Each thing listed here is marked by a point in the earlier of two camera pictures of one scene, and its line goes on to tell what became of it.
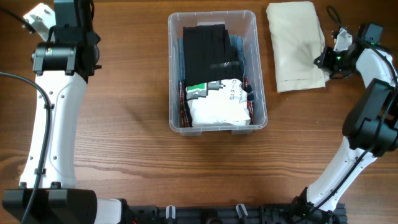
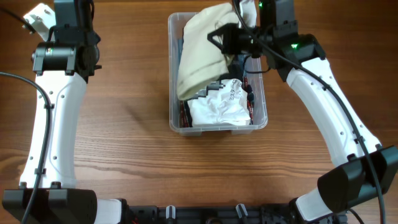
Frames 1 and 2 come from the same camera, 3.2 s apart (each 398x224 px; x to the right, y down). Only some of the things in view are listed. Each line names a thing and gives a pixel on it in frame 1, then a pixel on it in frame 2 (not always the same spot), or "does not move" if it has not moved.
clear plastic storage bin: (242, 23) does not move
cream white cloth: (296, 38) to (202, 61)
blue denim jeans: (237, 43) does not move
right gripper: (323, 61) to (231, 46)
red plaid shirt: (185, 116) does not move
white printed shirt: (223, 101) does not move
